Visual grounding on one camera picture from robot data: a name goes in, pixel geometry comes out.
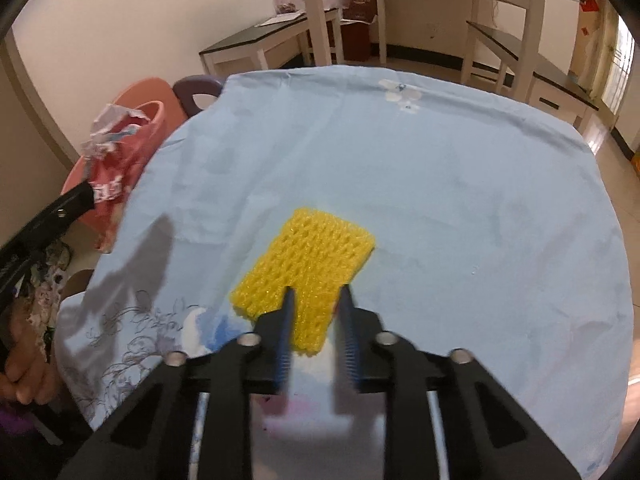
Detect light blue floral cloth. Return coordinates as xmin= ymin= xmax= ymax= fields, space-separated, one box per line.
xmin=52 ymin=64 xmax=636 ymax=480

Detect floral clothing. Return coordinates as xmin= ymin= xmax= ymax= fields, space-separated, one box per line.
xmin=14 ymin=239 xmax=77 ymax=367

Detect white bench with dark top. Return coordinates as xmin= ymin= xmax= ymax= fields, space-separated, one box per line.
xmin=198 ymin=7 xmax=347 ymax=79
xmin=460 ymin=20 xmax=602 ymax=134

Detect purple plastic stool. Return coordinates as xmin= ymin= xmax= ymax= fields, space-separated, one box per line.
xmin=172 ymin=74 xmax=225 ymax=119

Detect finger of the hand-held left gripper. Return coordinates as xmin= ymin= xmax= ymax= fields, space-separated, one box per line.
xmin=0 ymin=183 xmax=97 ymax=272

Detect dark red box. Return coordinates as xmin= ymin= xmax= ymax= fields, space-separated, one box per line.
xmin=340 ymin=0 xmax=377 ymax=64

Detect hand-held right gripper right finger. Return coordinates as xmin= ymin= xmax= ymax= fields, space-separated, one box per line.
xmin=339 ymin=285 xmax=582 ymax=480

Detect pink plastic basin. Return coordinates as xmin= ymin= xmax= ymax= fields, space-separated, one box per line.
xmin=61 ymin=77 xmax=189 ymax=251

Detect white paper sheets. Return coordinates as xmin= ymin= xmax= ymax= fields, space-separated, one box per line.
xmin=253 ymin=10 xmax=307 ymax=29

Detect red snack packet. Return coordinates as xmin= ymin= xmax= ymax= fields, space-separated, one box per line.
xmin=82 ymin=102 xmax=157 ymax=254

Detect yellow foam net sleeve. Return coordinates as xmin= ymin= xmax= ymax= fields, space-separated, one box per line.
xmin=229 ymin=207 xmax=377 ymax=359

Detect barred window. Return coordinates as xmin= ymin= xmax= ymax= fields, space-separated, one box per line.
xmin=601 ymin=14 xmax=637 ymax=117

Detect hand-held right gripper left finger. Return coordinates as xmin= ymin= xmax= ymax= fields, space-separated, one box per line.
xmin=57 ymin=286 xmax=295 ymax=480

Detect person's left hand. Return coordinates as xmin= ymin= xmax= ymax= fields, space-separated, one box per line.
xmin=0 ymin=305 xmax=64 ymax=406

